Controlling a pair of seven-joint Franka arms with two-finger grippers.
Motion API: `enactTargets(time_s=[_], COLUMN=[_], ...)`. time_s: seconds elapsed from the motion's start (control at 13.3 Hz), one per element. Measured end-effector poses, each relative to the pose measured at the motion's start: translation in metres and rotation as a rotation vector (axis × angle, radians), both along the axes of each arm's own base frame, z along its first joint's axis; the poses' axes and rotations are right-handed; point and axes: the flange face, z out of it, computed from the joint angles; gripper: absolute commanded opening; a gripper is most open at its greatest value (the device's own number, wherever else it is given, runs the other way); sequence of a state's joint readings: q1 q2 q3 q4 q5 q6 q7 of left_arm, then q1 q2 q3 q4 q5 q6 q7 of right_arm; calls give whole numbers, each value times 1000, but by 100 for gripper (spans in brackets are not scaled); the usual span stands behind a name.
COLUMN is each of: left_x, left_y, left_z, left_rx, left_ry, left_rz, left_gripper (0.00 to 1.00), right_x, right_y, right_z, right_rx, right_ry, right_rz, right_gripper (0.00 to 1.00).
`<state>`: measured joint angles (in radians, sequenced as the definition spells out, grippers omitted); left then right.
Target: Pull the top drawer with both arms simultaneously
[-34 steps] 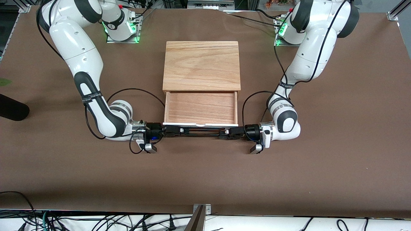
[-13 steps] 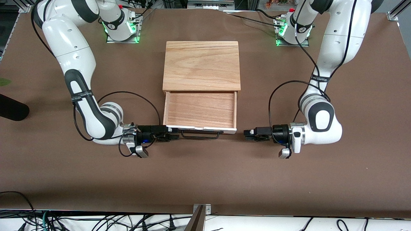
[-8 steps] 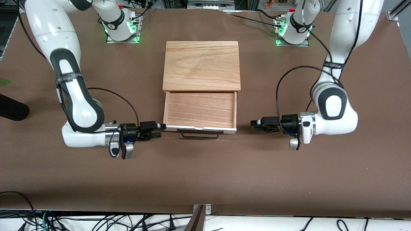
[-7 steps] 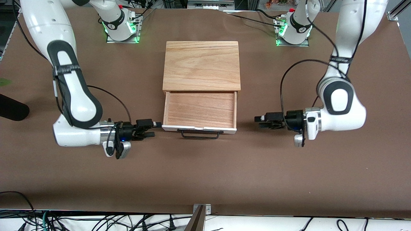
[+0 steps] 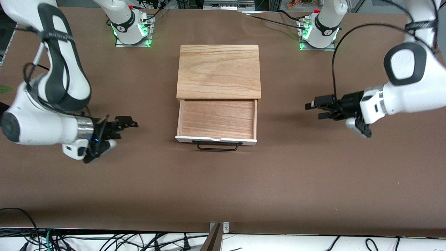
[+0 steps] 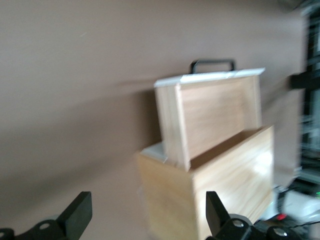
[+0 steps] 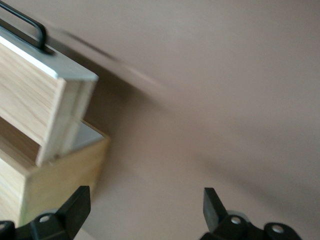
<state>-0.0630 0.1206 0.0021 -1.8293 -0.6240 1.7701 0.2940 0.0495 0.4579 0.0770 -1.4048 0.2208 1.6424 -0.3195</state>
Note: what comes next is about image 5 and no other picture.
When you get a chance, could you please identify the tangled black floor cables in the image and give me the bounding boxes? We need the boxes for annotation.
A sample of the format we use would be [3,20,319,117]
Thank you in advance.
[52,231,209,251]

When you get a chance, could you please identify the grey power strip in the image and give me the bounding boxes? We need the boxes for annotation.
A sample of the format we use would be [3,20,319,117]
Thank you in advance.
[203,0,255,10]

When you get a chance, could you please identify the black cable on table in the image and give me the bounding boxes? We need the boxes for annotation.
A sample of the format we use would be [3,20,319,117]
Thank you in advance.
[248,10,309,31]

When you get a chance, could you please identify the black looped floor cable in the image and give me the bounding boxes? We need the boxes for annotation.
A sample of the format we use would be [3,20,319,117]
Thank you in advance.
[0,207,40,251]

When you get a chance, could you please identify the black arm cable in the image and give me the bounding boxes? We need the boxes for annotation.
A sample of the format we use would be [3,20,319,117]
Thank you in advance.
[22,26,93,119]
[331,0,439,102]

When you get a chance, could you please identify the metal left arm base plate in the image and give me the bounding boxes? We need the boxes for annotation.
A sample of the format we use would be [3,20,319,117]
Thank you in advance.
[297,18,337,52]

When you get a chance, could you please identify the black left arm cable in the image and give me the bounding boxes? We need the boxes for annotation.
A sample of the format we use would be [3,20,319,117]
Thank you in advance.
[331,0,439,102]

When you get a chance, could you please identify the white-fronted wooden drawer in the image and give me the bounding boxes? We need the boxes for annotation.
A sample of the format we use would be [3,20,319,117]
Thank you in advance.
[175,99,259,146]

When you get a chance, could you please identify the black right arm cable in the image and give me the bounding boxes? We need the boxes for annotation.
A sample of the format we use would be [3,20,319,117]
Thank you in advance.
[22,26,93,119]

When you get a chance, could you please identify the small metal bracket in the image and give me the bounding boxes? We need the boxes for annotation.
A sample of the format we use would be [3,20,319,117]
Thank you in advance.
[209,221,230,233]

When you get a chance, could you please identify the grey angled strut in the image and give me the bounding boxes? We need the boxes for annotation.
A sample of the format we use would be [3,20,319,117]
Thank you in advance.
[199,223,223,251]

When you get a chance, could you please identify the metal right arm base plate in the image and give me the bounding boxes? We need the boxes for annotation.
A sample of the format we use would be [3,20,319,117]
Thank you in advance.
[115,14,154,48]

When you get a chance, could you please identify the teal floor cable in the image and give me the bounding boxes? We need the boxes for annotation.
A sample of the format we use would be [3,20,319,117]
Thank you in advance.
[46,229,58,251]

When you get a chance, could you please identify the brown table cover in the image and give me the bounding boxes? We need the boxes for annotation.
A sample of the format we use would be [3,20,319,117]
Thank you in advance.
[0,6,446,238]

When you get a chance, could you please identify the wooden drawer cabinet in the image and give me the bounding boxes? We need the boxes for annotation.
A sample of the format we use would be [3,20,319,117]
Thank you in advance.
[176,44,262,101]

